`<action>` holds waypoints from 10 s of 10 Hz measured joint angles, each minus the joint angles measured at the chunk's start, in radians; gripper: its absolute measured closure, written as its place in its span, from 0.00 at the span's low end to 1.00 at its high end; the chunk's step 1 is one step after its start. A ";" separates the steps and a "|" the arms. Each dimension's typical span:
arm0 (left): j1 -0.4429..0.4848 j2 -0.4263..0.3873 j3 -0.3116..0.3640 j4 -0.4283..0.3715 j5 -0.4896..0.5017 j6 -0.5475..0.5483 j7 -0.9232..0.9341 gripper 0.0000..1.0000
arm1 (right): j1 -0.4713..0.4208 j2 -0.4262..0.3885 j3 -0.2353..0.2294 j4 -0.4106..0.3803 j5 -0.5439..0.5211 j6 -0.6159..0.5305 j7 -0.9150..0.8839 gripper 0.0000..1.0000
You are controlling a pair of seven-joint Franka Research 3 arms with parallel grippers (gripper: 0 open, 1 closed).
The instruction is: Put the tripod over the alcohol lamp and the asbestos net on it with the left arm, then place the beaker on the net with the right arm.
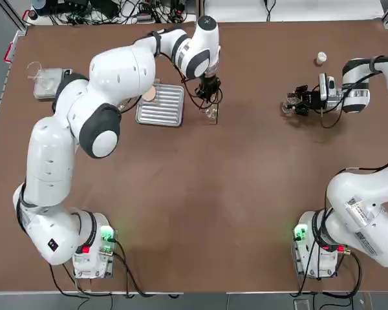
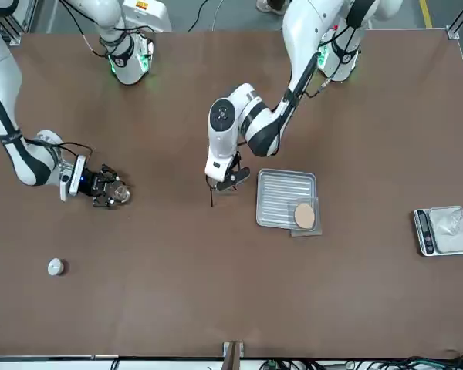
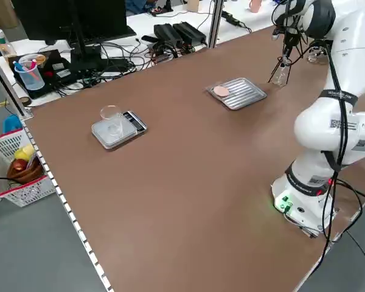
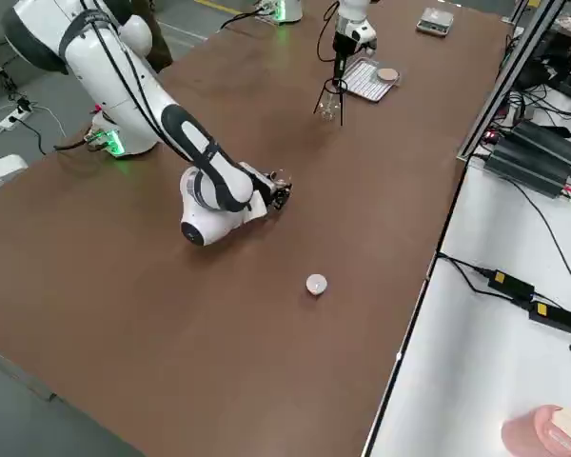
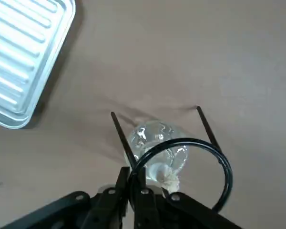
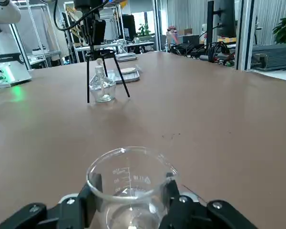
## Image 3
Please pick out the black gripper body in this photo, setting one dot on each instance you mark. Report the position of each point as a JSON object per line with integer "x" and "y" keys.
{"x": 289, "y": 41}

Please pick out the glass alcohol lamp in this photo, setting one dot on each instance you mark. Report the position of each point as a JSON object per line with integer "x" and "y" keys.
{"x": 279, "y": 79}

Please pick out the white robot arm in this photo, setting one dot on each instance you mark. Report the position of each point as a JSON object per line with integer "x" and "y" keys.
{"x": 353, "y": 45}

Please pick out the large clear beaker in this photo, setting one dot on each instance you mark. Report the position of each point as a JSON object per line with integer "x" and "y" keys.
{"x": 111, "y": 121}

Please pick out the pink cup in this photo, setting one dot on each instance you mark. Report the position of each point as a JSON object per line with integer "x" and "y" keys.
{"x": 255, "y": 5}

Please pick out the ribbed metal tray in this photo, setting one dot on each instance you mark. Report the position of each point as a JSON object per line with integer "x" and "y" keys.
{"x": 243, "y": 94}

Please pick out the black power strip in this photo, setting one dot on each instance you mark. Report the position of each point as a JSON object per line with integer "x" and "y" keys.
{"x": 231, "y": 18}

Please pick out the black power brick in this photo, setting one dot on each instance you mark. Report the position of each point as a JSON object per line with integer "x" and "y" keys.
{"x": 167, "y": 33}
{"x": 190, "y": 32}

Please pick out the person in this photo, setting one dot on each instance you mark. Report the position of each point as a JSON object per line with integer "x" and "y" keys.
{"x": 140, "y": 5}

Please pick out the black computer monitor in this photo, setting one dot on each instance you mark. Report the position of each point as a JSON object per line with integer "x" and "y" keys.
{"x": 94, "y": 18}

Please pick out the silver digital scale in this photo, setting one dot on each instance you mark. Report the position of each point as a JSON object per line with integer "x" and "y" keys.
{"x": 102, "y": 137}

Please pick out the black flat case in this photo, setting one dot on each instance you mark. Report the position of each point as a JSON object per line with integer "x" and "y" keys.
{"x": 61, "y": 74}

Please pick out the round wooden coaster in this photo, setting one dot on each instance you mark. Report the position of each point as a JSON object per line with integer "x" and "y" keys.
{"x": 40, "y": 59}

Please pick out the yellow fruit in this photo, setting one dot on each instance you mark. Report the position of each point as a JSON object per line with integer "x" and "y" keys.
{"x": 25, "y": 152}

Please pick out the clear bottle white cap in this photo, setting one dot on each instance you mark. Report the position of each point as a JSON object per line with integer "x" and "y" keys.
{"x": 4, "y": 45}

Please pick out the blue plastic object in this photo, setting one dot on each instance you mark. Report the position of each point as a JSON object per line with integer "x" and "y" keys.
{"x": 12, "y": 123}

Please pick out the cardboard tube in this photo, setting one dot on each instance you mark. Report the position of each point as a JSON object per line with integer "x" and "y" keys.
{"x": 6, "y": 13}

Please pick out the brown bowl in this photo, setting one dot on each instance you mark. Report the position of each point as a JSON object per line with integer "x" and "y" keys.
{"x": 27, "y": 175}

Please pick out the red apple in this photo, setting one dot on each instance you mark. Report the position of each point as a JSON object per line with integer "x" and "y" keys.
{"x": 19, "y": 165}

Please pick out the white basket red rim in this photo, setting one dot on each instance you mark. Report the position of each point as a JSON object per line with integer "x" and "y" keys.
{"x": 24, "y": 191}

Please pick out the aluminium frame post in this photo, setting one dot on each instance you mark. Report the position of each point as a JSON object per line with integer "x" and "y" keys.
{"x": 215, "y": 24}

